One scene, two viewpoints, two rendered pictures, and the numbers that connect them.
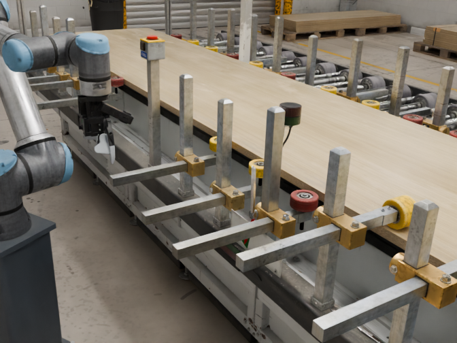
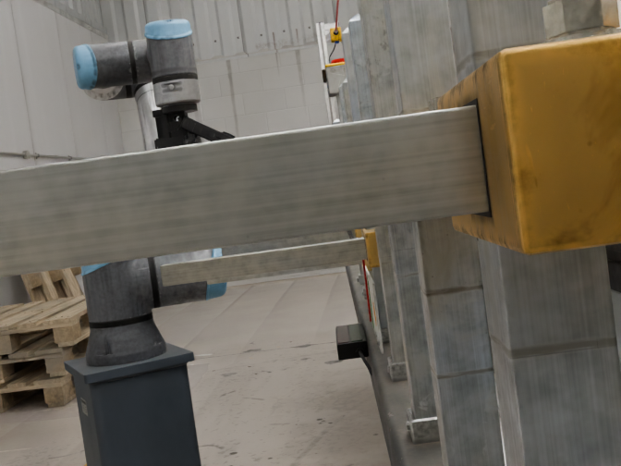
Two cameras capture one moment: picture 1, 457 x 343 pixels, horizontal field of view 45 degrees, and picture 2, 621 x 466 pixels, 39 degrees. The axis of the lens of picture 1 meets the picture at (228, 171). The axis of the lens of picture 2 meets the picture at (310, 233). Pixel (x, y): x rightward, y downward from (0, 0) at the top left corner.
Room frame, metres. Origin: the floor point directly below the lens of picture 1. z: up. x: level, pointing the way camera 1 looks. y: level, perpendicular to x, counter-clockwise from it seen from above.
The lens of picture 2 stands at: (0.26, -0.77, 0.94)
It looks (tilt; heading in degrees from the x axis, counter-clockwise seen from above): 3 degrees down; 35
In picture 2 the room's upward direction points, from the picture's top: 8 degrees counter-clockwise
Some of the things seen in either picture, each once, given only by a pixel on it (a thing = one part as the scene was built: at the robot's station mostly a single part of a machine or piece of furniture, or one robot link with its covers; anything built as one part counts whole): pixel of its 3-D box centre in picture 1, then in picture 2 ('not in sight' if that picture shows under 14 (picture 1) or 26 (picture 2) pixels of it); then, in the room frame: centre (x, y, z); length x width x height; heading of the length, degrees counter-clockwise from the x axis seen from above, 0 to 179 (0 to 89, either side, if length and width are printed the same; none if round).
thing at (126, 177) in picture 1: (171, 169); (328, 239); (1.73, 0.20, 0.83); 0.43 x 0.03 x 0.04; 123
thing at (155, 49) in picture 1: (152, 49); (342, 80); (2.03, 0.29, 1.18); 0.07 x 0.07 x 0.08; 33
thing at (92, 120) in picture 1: (94, 113); (179, 137); (1.56, 0.40, 1.08); 0.09 x 0.08 x 0.12; 120
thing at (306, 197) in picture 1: (302, 211); not in sight; (1.40, -0.22, 0.85); 0.08 x 0.08 x 0.11
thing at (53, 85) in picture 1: (62, 84); not in sight; (2.78, 0.88, 0.84); 0.43 x 0.03 x 0.04; 123
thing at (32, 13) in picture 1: (37, 49); not in sight; (3.48, 1.24, 0.87); 0.03 x 0.03 x 0.48; 33
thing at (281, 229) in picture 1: (274, 218); (383, 244); (1.37, -0.13, 0.85); 0.13 x 0.06 x 0.05; 33
